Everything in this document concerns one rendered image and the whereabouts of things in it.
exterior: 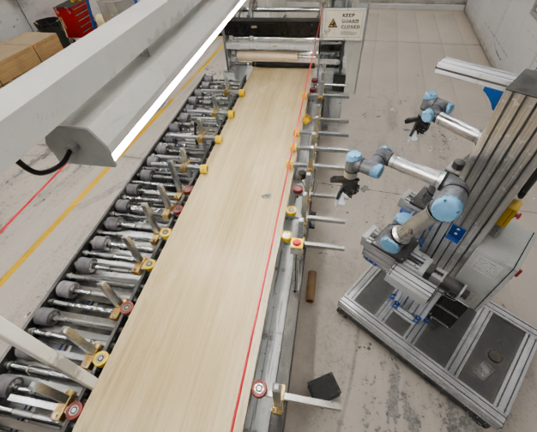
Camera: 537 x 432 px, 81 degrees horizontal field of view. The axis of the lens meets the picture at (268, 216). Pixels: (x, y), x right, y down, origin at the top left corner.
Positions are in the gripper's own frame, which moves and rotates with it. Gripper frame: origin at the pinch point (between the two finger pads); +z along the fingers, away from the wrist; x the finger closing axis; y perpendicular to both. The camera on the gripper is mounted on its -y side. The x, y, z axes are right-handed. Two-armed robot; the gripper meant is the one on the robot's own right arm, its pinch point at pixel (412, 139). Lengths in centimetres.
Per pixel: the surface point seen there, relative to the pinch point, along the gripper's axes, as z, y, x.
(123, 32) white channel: -114, 0, -178
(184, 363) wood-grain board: 42, -9, -204
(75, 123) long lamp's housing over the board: -106, 9, -195
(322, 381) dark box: 120, 40, -139
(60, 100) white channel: -112, 13, -196
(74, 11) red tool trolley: 62, -849, 66
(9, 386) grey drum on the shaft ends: 47, -71, -277
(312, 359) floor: 132, 24, -129
